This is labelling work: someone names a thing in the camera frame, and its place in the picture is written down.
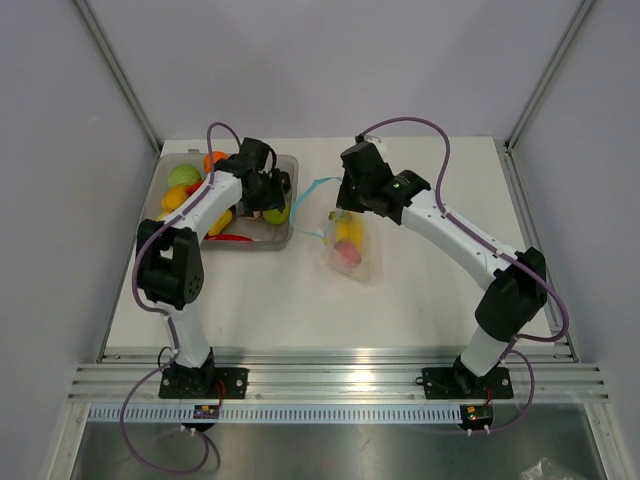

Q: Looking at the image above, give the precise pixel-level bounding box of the green apple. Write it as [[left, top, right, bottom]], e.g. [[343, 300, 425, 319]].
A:
[[262, 206, 290, 226]]

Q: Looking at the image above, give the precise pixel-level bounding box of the yellow banana bunch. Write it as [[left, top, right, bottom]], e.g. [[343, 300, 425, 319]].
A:
[[328, 210, 365, 251]]

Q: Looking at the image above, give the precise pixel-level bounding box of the clear zip top bag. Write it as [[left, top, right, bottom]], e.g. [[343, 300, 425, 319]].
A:
[[289, 176, 381, 285]]

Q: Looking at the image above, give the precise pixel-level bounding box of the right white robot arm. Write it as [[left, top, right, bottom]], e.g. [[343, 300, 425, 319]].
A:
[[337, 141, 547, 398]]

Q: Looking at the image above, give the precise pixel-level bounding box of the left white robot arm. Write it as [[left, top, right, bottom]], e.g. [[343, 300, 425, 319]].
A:
[[132, 137, 286, 398]]

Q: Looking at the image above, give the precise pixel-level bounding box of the clear plastic food bin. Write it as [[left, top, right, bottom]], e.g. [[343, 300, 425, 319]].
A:
[[144, 148, 301, 254]]

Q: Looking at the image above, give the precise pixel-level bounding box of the crumpled plastic bag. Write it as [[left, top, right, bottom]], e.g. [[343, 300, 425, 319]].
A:
[[519, 457, 585, 480]]

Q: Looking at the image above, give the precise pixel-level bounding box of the dark avocado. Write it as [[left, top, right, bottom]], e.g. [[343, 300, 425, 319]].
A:
[[279, 171, 291, 194]]

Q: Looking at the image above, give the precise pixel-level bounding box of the yellow bell pepper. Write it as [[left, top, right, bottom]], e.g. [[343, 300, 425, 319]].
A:
[[207, 210, 233, 237]]

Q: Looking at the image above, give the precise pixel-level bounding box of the orange fruit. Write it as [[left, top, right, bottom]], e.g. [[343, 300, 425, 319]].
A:
[[203, 150, 229, 173]]

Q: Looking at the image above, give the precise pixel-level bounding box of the red chili pepper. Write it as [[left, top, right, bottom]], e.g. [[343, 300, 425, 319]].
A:
[[186, 181, 203, 196]]

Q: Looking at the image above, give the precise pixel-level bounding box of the green cabbage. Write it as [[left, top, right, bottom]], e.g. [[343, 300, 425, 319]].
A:
[[167, 164, 202, 188]]

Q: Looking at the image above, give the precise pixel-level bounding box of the yellow lemon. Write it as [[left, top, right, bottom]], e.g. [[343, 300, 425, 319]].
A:
[[161, 185, 189, 212]]

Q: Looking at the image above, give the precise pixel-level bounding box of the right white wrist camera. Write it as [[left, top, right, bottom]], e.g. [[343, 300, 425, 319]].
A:
[[367, 138, 388, 154]]

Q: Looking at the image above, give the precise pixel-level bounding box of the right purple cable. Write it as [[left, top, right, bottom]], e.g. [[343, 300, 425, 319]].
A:
[[354, 117, 571, 435]]

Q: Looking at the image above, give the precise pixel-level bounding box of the left aluminium frame post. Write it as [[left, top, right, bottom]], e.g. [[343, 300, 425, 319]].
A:
[[70, 0, 163, 156]]

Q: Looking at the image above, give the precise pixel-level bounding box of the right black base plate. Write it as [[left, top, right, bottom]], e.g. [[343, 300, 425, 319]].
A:
[[415, 367, 514, 400]]

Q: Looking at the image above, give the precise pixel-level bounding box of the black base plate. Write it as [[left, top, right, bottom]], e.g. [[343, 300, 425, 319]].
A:
[[158, 365, 249, 400], [415, 367, 514, 400]]

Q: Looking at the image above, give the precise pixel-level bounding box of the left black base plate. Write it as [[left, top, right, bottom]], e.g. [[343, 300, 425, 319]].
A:
[[158, 365, 249, 400]]

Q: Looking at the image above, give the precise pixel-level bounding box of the aluminium mounting rail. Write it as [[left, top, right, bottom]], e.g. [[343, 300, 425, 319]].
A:
[[67, 343, 610, 404]]

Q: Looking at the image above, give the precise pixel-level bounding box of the white slotted cable duct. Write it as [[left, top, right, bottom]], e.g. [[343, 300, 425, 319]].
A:
[[88, 403, 462, 425]]

